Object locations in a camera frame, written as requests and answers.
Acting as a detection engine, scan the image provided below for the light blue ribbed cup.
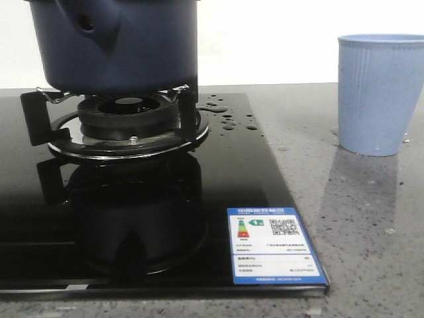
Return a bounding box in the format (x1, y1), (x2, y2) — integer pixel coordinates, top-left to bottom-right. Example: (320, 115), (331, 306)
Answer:
(338, 34), (423, 156)

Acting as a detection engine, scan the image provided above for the dark blue pot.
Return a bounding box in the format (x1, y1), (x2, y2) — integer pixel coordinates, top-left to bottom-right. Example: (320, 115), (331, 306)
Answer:
(29, 1), (197, 94)

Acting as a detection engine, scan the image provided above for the black pot support grate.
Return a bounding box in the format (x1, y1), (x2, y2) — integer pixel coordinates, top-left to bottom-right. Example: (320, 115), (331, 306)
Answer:
(21, 81), (209, 162)

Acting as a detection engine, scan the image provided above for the black glass gas stove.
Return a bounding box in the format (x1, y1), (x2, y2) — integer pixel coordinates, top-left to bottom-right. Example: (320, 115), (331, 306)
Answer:
(1, 91), (329, 299)

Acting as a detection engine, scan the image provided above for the black gas burner head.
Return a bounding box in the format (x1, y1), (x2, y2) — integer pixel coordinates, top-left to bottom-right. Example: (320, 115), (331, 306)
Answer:
(78, 93), (178, 140)

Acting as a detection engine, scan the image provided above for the blue energy label sticker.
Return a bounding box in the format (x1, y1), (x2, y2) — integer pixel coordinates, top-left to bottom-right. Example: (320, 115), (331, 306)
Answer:
(227, 207), (329, 287)

